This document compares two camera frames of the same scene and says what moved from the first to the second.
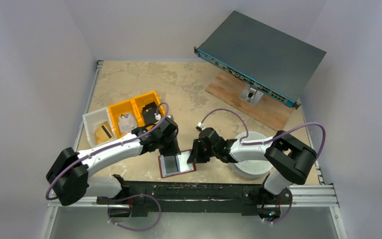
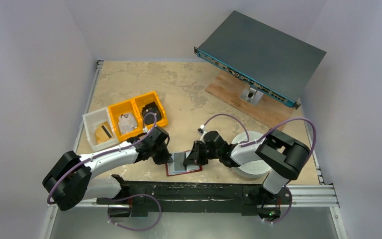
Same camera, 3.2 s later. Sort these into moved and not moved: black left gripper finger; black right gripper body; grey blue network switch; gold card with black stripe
Moved: black left gripper finger
Not moved: gold card with black stripe; grey blue network switch; black right gripper body
